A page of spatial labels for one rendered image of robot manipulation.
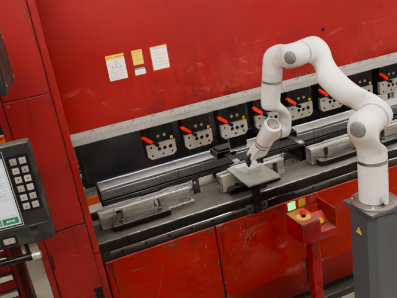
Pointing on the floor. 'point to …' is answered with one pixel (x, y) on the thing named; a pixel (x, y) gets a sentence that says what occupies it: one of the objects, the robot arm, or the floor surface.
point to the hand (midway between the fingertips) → (253, 161)
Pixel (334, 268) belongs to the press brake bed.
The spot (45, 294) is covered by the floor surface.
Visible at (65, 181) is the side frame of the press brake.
